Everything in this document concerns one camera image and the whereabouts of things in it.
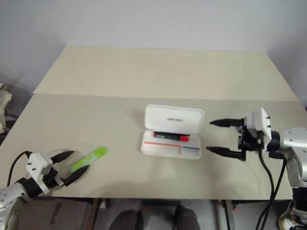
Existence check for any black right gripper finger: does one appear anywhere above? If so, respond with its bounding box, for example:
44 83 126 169
206 146 247 162
209 117 245 127

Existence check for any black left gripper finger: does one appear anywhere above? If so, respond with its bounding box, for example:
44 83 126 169
61 166 89 186
51 150 75 165

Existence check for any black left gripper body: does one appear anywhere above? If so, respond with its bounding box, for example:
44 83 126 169
43 168 66 190

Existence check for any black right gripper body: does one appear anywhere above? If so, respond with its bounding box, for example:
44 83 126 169
237 117 266 154

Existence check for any green highlighter marker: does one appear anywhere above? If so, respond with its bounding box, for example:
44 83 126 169
69 146 107 173

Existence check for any white open pencil case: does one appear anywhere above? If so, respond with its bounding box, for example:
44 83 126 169
140 104 205 161

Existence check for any red and black marker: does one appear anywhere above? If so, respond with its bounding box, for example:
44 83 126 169
153 132 190 142

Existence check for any brown box under table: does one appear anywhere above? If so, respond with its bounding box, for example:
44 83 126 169
14 197 94 230

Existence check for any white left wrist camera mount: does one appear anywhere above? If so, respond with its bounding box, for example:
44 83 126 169
25 152 53 195

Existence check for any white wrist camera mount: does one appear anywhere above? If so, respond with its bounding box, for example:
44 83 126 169
25 152 53 195
246 107 272 140

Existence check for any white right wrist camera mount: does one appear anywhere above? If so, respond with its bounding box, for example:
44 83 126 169
246 107 272 140

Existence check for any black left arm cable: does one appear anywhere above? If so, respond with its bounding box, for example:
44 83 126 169
6 150 33 187

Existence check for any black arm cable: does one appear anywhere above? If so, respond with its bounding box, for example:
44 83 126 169
6 150 33 187
254 134 288 230

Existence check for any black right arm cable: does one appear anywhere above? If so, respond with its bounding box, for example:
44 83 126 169
254 134 288 230

